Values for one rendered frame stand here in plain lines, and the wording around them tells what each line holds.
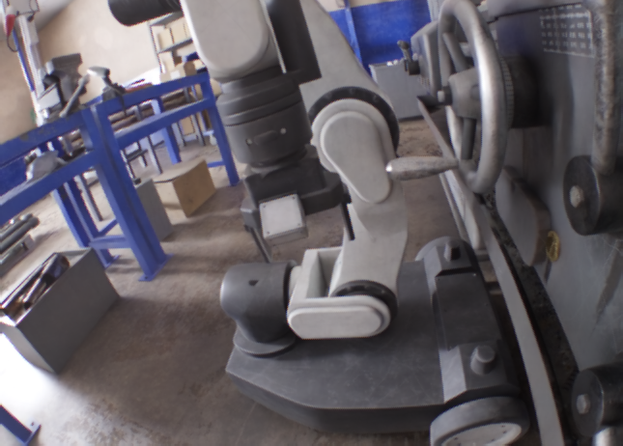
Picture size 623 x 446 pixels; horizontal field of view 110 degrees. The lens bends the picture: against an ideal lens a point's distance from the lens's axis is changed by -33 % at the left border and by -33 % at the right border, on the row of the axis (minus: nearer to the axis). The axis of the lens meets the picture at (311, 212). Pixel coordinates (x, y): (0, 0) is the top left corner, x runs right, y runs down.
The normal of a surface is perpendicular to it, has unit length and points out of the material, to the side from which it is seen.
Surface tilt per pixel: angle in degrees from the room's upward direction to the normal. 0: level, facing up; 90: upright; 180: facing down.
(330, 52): 90
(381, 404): 0
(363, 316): 90
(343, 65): 90
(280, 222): 32
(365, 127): 90
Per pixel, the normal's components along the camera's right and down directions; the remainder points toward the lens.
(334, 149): -0.16, 0.48
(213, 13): 0.07, 0.47
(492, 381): -0.22, -0.87
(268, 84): 0.12, -0.36
